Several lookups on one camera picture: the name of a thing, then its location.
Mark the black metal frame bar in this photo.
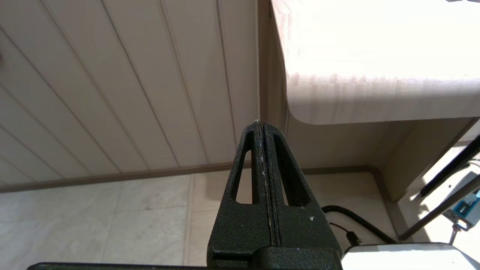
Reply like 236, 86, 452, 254
419, 135, 480, 198

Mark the black blue plastic part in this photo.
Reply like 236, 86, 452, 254
442, 171, 480, 244

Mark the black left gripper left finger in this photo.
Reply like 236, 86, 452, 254
207, 120, 272, 268

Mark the white robot torso base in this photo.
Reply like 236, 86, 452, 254
340, 242, 480, 270

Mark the black floor cable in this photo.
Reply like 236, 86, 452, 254
322, 204, 399, 245

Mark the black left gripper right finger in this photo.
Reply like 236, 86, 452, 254
262, 122, 343, 268

